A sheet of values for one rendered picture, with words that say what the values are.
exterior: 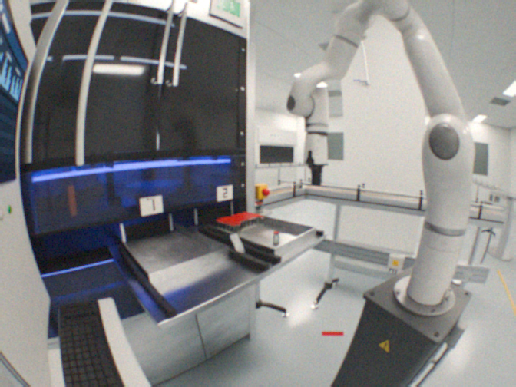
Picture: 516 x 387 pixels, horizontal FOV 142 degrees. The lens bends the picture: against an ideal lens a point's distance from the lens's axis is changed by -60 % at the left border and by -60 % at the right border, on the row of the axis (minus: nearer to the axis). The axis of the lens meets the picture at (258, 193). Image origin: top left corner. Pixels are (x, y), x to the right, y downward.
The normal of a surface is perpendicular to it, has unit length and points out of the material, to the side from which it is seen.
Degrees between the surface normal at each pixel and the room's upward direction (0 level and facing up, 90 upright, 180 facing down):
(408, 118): 90
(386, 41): 90
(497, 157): 90
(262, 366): 0
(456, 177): 128
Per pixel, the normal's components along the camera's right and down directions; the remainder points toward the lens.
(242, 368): 0.00, -0.99
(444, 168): -0.69, 0.65
